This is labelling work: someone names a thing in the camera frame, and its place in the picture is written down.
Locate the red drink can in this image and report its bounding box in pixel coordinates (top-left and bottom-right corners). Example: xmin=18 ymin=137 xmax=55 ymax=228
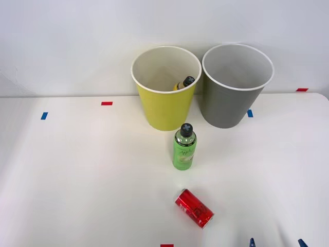
xmin=175 ymin=188 xmax=215 ymax=229

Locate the grey plastic waste bin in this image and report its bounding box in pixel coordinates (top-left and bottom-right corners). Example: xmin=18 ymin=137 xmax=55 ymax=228
xmin=202 ymin=43 xmax=275 ymax=129

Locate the green bottle with black cap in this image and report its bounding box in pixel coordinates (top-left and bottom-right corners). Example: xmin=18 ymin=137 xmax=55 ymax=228
xmin=172 ymin=122 xmax=198 ymax=171

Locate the yellow bottle with black cap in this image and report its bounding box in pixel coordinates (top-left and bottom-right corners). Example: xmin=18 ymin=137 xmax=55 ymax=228
xmin=172 ymin=76 xmax=195 ymax=92

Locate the yellow-green plastic waste bin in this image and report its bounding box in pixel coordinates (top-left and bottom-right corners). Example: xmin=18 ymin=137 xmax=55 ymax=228
xmin=130 ymin=45 xmax=202 ymax=131

